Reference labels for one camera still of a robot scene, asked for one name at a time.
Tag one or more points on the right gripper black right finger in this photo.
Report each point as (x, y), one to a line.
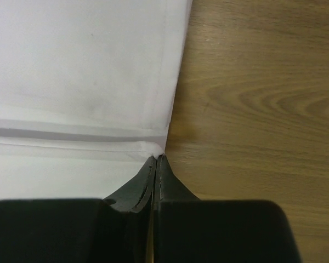
(188, 229)

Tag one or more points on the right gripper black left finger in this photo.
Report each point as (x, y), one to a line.
(113, 229)

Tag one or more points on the white t shirt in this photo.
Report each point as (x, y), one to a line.
(86, 93)

